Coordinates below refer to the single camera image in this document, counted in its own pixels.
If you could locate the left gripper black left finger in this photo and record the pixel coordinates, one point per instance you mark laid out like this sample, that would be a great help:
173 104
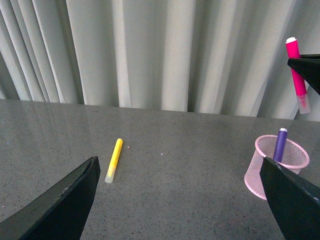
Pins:
61 212

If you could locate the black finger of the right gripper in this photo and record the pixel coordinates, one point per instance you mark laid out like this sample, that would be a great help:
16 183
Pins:
308 67

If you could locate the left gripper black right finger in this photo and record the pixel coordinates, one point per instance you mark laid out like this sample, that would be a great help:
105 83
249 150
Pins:
294 201

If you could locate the pink marker pen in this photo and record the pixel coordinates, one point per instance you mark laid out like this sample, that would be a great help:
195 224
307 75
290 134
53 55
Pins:
292 48

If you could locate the purple marker pen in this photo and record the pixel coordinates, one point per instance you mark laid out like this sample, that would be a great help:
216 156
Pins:
280 144

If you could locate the yellow marker pen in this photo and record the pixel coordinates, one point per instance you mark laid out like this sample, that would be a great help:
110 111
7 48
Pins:
113 161

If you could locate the grey pleated curtain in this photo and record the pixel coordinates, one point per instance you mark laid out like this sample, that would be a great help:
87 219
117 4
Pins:
207 56

